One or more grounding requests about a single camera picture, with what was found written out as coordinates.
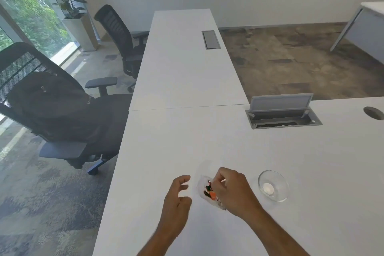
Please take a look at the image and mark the person's left hand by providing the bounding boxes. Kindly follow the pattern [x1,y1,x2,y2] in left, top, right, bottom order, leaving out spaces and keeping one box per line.
[156,174,192,240]

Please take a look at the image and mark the person's right hand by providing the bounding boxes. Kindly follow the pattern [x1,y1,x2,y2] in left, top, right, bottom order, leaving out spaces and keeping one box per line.
[210,166,264,223]

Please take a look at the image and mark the clear plastic bag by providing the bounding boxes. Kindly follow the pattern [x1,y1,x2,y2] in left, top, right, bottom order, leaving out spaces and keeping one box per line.
[196,174,227,211]

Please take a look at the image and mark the clear glass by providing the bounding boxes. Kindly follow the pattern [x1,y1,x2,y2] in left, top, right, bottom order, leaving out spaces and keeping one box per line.
[258,170,290,203]

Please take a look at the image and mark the person's right forearm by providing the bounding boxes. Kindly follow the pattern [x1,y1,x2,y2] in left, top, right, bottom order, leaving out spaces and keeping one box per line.
[243,206,311,256]

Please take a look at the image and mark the black mesh office chair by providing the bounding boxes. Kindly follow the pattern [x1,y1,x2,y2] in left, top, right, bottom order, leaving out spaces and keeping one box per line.
[0,42,133,175]
[94,4,150,93]

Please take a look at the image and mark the black backpack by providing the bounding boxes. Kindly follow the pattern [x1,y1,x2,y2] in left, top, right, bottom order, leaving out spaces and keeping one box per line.
[7,71,104,142]

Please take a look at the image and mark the white desk with grey panel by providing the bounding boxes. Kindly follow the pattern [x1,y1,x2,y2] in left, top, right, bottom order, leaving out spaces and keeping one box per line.
[330,1,384,66]

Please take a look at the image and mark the large glass window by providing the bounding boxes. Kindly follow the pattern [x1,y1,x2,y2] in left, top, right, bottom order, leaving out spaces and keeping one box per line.
[0,0,82,64]

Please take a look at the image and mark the open grey desk cable box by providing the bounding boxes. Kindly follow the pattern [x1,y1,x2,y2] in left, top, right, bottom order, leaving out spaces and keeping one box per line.
[245,93,323,130]

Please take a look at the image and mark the closed grey desk cable box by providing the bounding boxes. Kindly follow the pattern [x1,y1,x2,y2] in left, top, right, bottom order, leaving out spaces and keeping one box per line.
[201,30,221,50]

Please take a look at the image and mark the grey round cable grommet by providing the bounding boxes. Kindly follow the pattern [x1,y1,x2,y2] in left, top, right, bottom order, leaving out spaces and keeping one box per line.
[363,106,384,121]

